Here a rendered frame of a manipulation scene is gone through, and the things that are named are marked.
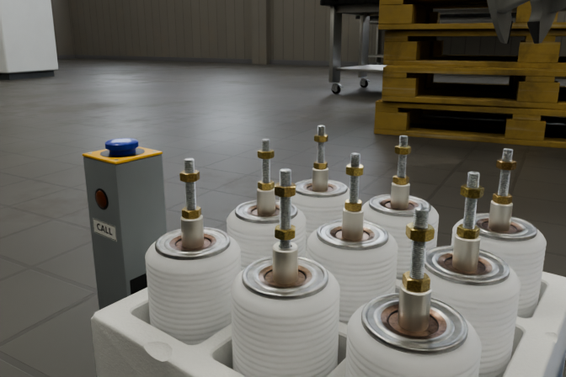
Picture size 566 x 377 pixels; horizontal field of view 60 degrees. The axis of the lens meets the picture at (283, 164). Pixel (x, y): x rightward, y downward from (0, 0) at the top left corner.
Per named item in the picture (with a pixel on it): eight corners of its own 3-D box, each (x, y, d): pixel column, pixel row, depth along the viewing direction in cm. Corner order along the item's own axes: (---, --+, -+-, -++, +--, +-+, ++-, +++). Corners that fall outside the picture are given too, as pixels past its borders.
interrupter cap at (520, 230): (469, 241, 51) (470, 235, 51) (456, 216, 59) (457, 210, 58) (547, 246, 50) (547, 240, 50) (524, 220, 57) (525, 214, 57)
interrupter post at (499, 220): (489, 233, 53) (493, 204, 53) (484, 225, 56) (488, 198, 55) (513, 235, 53) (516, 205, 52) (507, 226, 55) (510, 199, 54)
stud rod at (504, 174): (495, 216, 54) (503, 149, 52) (495, 213, 55) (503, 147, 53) (504, 217, 53) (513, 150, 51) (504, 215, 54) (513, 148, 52)
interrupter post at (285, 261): (288, 272, 45) (288, 238, 44) (304, 282, 43) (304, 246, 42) (266, 278, 43) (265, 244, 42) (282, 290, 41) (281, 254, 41)
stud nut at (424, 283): (415, 294, 34) (416, 284, 34) (397, 285, 36) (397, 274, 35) (434, 287, 35) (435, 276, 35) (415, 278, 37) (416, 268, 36)
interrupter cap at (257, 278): (293, 255, 48) (293, 248, 48) (346, 285, 42) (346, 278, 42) (226, 276, 44) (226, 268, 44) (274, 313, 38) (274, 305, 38)
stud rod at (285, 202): (287, 250, 43) (288, 167, 41) (292, 254, 42) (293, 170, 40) (277, 252, 43) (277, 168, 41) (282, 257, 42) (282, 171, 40)
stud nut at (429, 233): (419, 244, 33) (420, 232, 33) (400, 236, 35) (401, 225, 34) (438, 237, 34) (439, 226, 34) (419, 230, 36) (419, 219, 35)
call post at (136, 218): (134, 392, 65) (114, 165, 57) (104, 370, 69) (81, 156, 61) (176, 364, 70) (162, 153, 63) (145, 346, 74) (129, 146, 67)
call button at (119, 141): (118, 161, 59) (117, 145, 59) (99, 156, 62) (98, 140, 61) (146, 155, 62) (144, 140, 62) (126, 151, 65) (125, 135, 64)
